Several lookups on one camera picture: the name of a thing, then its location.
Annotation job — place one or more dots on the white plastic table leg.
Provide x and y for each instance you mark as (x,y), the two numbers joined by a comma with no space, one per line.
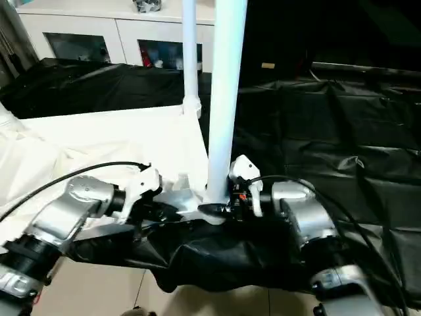
(190,49)
(227,82)
(5,115)

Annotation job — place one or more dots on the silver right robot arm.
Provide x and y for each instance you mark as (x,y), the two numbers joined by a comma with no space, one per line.
(306,210)

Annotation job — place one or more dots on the black backdrop cloth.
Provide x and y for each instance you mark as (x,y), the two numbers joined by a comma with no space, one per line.
(329,29)

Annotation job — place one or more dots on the white cabinet with glass doors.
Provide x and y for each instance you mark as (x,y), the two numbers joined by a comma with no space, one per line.
(98,26)

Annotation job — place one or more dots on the grey curtain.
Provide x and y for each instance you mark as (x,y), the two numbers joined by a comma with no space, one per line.
(13,36)

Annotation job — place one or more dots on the small bottle with white label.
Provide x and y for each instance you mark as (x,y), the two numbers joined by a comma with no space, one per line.
(159,63)
(179,62)

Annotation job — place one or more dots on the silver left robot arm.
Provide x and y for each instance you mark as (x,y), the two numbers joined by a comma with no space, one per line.
(65,207)

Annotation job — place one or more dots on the dark rounded robot body part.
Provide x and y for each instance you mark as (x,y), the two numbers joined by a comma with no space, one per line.
(139,311)

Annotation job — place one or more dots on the long black bar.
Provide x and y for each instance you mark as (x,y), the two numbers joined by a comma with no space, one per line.
(368,68)

